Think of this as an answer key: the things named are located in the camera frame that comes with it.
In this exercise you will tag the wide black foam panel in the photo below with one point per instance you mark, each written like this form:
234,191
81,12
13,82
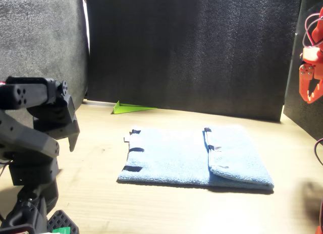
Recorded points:
189,55

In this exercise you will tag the grey foam panel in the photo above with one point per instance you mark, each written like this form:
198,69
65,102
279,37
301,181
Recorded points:
38,42

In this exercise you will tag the green clamp at black arm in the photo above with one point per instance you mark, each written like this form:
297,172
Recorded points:
61,231

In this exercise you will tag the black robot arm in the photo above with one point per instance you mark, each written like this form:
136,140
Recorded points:
25,143

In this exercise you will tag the narrow black foam panel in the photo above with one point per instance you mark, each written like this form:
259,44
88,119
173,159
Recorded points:
292,80

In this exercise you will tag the light blue towel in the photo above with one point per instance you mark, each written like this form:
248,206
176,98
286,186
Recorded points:
171,158

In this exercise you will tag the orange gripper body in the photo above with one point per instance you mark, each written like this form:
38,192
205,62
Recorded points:
318,57

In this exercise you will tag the green plastic wedge bracket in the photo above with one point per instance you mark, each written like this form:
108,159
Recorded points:
123,109

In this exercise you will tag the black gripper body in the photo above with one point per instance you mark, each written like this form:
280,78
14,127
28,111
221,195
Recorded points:
60,128

